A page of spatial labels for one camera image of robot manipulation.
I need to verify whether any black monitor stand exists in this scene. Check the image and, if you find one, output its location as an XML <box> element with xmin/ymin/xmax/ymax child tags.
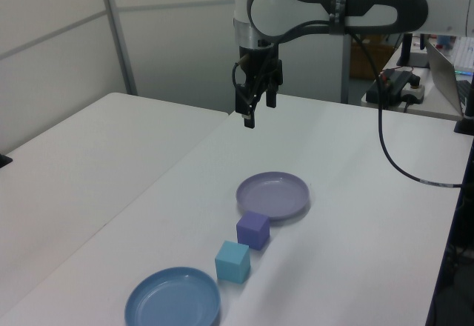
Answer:
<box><xmin>398</xmin><ymin>33</ymin><xmax>431</xmax><ymax>70</ymax></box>

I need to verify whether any purple plate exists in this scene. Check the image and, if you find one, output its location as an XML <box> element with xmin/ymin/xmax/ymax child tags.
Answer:
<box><xmin>236</xmin><ymin>171</ymin><xmax>310</xmax><ymax>222</ymax></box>

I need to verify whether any grey partition edge post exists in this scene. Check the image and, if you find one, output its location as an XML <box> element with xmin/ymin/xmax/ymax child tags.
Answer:
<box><xmin>338</xmin><ymin>31</ymin><xmax>353</xmax><ymax>104</ymax></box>

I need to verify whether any emergency stop button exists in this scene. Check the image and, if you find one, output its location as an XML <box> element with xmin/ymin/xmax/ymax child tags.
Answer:
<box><xmin>404</xmin><ymin>76</ymin><xmax>425</xmax><ymax>105</ymax></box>

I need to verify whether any black power box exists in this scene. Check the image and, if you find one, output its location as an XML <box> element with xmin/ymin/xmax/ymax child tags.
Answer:
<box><xmin>365</xmin><ymin>68</ymin><xmax>421</xmax><ymax>107</ymax></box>

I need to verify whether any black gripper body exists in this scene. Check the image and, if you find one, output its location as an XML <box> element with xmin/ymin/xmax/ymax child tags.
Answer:
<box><xmin>238</xmin><ymin>44</ymin><xmax>285</xmax><ymax>90</ymax></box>

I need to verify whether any silver laptop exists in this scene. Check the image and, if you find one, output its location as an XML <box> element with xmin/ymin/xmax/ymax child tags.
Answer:
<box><xmin>424</xmin><ymin>39</ymin><xmax>474</xmax><ymax>116</ymax></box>

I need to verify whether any light blue cube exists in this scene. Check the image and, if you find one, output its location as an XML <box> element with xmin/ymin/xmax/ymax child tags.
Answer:
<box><xmin>215</xmin><ymin>240</ymin><xmax>250</xmax><ymax>285</ymax></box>

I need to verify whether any purple cube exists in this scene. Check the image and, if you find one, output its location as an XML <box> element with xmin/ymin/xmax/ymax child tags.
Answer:
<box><xmin>236</xmin><ymin>210</ymin><xmax>270</xmax><ymax>251</ymax></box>

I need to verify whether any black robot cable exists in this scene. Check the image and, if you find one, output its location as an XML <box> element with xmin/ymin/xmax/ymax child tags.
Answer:
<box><xmin>251</xmin><ymin>20</ymin><xmax>464</xmax><ymax>190</ymax></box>

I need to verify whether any blue plate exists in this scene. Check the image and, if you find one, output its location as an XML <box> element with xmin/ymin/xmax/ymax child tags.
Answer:
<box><xmin>124</xmin><ymin>266</ymin><xmax>222</xmax><ymax>326</ymax></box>

